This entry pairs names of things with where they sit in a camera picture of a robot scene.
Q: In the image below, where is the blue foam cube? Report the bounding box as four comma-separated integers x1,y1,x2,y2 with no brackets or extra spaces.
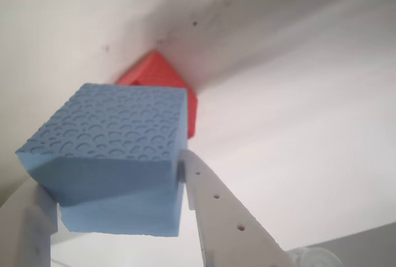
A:
15,82,189,237

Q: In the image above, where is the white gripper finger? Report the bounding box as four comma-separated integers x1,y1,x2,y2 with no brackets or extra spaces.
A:
178,148,295,267
0,183,59,267

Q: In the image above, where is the red foam cube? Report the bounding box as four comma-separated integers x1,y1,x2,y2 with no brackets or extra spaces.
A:
114,49,199,140

